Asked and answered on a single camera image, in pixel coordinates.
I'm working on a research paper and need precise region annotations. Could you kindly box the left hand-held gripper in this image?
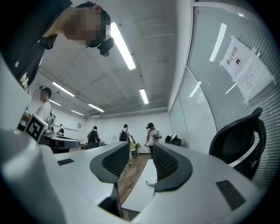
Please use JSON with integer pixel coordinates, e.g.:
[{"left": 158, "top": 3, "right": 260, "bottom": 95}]
[{"left": 24, "top": 113, "right": 81, "bottom": 154}]

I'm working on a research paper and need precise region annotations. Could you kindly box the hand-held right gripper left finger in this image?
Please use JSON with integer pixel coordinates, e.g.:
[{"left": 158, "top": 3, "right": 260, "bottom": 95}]
[{"left": 53, "top": 141, "right": 130, "bottom": 218}]

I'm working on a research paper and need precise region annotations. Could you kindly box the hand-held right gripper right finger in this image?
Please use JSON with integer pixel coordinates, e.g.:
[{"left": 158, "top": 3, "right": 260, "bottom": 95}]
[{"left": 133, "top": 142, "right": 262, "bottom": 224}]

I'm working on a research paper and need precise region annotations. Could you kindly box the white crumpled tissue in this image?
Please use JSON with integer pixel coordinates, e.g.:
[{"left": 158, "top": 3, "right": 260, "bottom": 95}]
[{"left": 146, "top": 176, "right": 158, "bottom": 187}]

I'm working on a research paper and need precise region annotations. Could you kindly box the black backpack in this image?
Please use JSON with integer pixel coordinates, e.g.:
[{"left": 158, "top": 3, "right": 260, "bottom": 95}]
[
  {"left": 88, "top": 129, "right": 98, "bottom": 142},
  {"left": 119, "top": 129, "right": 129, "bottom": 142}
]

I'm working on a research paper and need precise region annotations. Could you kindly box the black chair with white cloth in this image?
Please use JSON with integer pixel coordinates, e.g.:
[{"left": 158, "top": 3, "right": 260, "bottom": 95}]
[{"left": 165, "top": 133, "right": 182, "bottom": 147}]

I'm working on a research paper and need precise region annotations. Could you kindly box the black mesh office chair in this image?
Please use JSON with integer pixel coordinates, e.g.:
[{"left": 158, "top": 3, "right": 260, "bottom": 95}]
[{"left": 209, "top": 107, "right": 267, "bottom": 181}]

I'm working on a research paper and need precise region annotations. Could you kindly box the person's black shirt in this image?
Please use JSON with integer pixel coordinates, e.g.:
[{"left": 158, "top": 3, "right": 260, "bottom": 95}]
[{"left": 0, "top": 0, "right": 73, "bottom": 95}]

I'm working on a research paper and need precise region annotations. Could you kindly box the glass partition with blinds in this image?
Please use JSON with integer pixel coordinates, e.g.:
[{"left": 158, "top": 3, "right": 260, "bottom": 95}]
[{"left": 168, "top": 4, "right": 280, "bottom": 191}]

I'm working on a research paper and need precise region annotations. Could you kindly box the person's head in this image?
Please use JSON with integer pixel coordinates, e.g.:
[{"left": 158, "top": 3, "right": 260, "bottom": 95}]
[{"left": 50, "top": 1, "right": 112, "bottom": 48}]

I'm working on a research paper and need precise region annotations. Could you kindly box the white paper sheet black text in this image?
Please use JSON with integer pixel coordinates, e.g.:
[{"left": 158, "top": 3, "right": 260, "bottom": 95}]
[{"left": 234, "top": 52, "right": 277, "bottom": 106}]

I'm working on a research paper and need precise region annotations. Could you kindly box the white paper sign red print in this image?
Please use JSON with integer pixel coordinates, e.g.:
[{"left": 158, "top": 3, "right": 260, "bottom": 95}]
[{"left": 219, "top": 36, "right": 257, "bottom": 82}]

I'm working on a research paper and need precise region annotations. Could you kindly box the black head-mounted camera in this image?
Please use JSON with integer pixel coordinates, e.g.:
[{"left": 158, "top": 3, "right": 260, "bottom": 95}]
[{"left": 97, "top": 37, "right": 115, "bottom": 57}]

